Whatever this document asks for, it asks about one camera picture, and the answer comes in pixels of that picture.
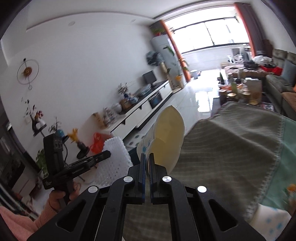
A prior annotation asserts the cream paper plate piece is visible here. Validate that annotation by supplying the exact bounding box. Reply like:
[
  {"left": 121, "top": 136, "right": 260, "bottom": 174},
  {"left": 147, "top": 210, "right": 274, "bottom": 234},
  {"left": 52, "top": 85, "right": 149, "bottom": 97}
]
[{"left": 137, "top": 105, "right": 185, "bottom": 173}]

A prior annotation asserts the pink left sleeve forearm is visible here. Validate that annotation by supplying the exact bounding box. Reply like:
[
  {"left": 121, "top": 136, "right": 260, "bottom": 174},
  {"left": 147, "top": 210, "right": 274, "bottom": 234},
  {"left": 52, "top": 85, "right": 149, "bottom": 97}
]
[{"left": 0, "top": 200, "right": 58, "bottom": 241}]

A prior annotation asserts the left hand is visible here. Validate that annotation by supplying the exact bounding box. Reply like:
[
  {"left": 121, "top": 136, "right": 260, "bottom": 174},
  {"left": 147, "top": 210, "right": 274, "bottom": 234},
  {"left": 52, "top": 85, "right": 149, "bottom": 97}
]
[{"left": 48, "top": 182, "right": 81, "bottom": 212}]

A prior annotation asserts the orange plastic bag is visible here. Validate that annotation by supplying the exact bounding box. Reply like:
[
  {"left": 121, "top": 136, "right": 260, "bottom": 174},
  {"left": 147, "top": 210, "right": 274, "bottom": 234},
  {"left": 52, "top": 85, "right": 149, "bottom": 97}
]
[{"left": 90, "top": 132, "right": 112, "bottom": 154}]

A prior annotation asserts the patterned grey green table cloth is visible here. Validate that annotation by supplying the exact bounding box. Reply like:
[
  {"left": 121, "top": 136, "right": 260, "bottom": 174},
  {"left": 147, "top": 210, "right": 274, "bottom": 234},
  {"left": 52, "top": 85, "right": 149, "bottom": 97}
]
[{"left": 122, "top": 101, "right": 296, "bottom": 241}]

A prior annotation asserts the white black tv cabinet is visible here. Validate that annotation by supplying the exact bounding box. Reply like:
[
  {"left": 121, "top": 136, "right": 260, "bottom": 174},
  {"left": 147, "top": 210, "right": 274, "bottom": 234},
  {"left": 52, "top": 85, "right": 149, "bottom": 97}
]
[{"left": 106, "top": 81, "right": 172, "bottom": 139}]

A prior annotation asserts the vase with flowers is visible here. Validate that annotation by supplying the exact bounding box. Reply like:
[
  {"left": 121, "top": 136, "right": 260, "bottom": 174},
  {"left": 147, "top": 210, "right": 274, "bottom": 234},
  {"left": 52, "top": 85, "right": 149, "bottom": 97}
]
[{"left": 117, "top": 83, "right": 134, "bottom": 100}]

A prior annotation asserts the small black monitor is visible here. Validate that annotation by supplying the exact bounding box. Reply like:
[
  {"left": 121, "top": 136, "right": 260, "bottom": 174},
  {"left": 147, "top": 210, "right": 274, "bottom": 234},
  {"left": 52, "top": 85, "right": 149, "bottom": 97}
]
[{"left": 142, "top": 71, "right": 157, "bottom": 86}]

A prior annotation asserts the cluttered coffee table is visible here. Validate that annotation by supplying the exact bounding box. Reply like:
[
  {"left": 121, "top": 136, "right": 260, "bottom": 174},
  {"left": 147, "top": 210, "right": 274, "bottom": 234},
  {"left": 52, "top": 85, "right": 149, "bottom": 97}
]
[{"left": 217, "top": 70, "right": 275, "bottom": 111}]

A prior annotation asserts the potted plant by window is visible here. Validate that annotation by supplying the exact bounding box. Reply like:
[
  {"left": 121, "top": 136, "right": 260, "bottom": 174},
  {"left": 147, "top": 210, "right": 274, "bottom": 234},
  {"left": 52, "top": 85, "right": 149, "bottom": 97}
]
[{"left": 163, "top": 46, "right": 189, "bottom": 89}]

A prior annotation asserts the green sofa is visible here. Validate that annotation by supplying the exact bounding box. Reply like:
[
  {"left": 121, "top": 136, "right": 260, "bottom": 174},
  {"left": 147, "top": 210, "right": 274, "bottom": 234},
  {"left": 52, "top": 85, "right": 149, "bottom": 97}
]
[{"left": 265, "top": 49, "right": 295, "bottom": 120}]

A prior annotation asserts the white standing air conditioner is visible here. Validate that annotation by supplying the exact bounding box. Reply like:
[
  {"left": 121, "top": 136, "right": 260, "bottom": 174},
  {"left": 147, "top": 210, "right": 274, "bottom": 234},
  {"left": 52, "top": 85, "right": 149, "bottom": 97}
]
[{"left": 151, "top": 35, "right": 185, "bottom": 89}]

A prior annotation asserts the orange curtain left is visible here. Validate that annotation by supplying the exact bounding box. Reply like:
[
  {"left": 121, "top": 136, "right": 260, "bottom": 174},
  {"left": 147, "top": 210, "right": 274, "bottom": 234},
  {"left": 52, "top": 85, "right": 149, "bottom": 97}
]
[{"left": 159, "top": 20, "right": 191, "bottom": 83}]

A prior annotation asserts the grey orange curtain right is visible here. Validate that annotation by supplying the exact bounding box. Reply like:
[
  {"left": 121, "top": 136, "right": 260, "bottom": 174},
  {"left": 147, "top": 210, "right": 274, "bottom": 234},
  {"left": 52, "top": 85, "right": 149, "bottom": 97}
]
[{"left": 234, "top": 2, "right": 266, "bottom": 56}]

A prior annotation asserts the round wall clock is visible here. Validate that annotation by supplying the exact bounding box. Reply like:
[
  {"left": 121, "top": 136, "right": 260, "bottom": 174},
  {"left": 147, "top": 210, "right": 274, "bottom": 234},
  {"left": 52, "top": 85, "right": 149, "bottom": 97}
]
[{"left": 16, "top": 58, "right": 40, "bottom": 90}]

